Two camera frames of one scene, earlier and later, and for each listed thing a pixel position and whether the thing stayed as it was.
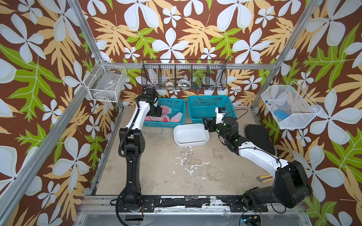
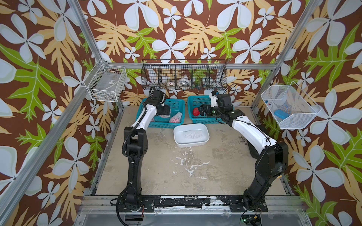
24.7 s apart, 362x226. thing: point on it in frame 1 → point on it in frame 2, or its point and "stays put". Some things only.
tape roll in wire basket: [169, 84] stays put
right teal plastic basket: [201, 107] stays put
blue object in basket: [282, 114] stays put
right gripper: [210, 122] → [203, 109]
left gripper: [158, 113] → [167, 110]
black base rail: [236, 204] stays put
